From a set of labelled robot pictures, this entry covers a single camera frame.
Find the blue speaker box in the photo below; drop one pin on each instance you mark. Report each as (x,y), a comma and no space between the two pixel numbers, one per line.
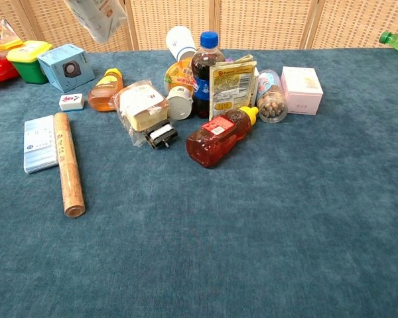
(66,68)

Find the small white jar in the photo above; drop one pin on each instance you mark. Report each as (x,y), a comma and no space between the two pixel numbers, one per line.
(180,104)

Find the honey bottle red label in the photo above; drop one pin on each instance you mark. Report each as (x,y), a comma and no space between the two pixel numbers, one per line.
(215,139)

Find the sandwich package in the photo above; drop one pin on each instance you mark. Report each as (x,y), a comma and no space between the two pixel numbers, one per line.
(142,106)

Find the purple box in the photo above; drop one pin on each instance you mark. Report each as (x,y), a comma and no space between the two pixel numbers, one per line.
(229,60)

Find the orange jelly cup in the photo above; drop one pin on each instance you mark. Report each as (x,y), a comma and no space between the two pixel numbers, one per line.
(179,74)

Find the black power adapter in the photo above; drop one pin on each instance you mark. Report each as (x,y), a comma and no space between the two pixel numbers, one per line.
(162,136)

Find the white paper cup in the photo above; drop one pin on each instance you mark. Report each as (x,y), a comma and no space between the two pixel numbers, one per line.
(179,43)

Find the white printed carton box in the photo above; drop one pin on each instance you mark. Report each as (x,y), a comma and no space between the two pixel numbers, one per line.
(97,18)

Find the pink box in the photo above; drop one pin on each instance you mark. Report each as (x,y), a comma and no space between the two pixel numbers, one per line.
(302,91)

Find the white mahjong tile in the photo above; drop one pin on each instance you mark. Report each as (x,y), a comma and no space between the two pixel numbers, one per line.
(71,102)

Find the yellow sachet packet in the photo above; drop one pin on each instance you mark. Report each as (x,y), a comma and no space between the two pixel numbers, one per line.
(232,86)

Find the green container yellow lid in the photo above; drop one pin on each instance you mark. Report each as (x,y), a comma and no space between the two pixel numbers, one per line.
(30,63)

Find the honey bottle yellow label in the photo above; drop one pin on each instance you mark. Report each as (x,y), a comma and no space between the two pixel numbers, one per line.
(104,91)

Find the red food package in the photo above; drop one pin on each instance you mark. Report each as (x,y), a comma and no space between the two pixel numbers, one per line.
(0,71)

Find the woven folding screen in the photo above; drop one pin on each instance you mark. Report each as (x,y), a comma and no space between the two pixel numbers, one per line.
(262,23)

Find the large clear snack bag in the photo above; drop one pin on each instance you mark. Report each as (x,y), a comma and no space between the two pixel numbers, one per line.
(0,39)

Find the brown cork tube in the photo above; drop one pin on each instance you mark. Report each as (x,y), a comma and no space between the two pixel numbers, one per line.
(68,162)

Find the light blue tissue pack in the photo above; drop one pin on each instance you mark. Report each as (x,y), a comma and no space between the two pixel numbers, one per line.
(39,145)

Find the cola bottle blue cap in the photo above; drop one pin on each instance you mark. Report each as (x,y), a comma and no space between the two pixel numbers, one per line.
(204,73)

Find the blue table cloth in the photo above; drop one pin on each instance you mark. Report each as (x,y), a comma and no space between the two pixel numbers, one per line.
(235,232)

